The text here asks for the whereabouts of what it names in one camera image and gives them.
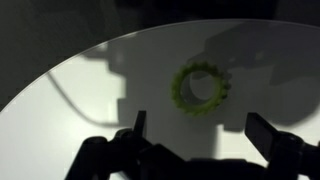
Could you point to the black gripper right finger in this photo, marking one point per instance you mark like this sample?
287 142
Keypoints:
261 134

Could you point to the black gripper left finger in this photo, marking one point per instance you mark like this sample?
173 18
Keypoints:
139 126

